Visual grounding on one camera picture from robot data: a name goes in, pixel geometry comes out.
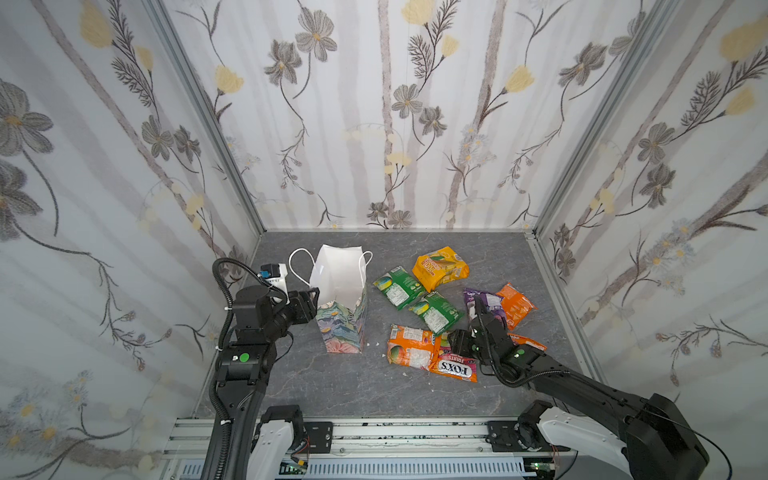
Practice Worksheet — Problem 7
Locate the purple snack packet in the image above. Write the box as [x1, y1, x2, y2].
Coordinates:
[463, 288, 507, 324]

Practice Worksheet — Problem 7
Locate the Fox's fruit candy bag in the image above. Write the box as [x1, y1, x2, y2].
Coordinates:
[428, 333, 478, 383]

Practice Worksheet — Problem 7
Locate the floral white paper bag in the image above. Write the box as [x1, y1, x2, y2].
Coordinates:
[287, 245, 373, 354]

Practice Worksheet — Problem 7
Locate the green snack packet front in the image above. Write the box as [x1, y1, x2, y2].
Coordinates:
[408, 291, 464, 335]

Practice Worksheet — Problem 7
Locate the green snack packet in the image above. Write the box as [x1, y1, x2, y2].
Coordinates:
[373, 266, 427, 310]
[408, 291, 464, 335]

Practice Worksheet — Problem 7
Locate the orange fruit snack packet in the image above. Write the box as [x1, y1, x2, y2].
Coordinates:
[386, 325, 435, 371]

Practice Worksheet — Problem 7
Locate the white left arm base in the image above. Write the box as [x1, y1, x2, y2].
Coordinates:
[246, 405, 307, 480]

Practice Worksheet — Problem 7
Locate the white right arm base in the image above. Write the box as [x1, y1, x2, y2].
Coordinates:
[517, 400, 630, 474]

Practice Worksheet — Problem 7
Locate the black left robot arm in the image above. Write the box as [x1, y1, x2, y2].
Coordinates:
[201, 257, 319, 479]

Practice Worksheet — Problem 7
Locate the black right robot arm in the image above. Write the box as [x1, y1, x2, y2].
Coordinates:
[448, 313, 709, 479]

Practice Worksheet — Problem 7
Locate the yellow candy bag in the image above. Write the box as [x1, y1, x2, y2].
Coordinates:
[412, 247, 470, 293]

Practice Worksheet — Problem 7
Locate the small orange snack packet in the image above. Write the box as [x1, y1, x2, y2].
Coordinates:
[508, 333, 547, 351]

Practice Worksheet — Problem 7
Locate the orange chips packet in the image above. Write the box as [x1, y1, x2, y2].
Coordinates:
[497, 283, 537, 331]

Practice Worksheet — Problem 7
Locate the green snack packet rear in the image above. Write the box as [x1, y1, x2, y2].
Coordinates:
[373, 266, 427, 310]

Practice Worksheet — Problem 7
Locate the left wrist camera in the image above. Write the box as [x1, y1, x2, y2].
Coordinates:
[259, 263, 288, 295]

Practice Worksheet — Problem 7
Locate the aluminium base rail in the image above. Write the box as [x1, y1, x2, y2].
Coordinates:
[158, 416, 601, 480]

